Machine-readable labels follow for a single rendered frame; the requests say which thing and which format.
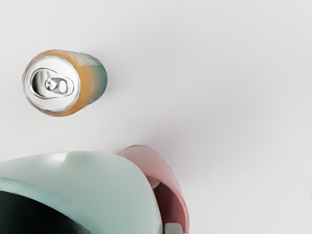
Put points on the orange and teal drink can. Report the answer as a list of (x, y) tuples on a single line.
[(84, 80)]

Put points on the pink cup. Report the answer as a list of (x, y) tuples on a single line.
[(170, 192)]

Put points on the pale teal cup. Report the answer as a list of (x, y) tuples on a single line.
[(97, 185)]

